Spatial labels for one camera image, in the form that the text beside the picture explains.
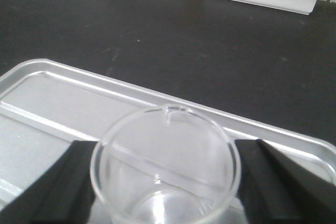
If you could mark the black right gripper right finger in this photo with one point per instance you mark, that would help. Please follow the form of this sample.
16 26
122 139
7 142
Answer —
275 189

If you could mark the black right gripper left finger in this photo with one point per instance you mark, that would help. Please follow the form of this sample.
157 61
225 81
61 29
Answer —
63 194

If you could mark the clear glass beaker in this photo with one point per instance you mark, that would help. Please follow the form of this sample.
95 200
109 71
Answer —
165 164

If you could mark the silver metal tray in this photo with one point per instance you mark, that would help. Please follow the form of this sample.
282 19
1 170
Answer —
46 106

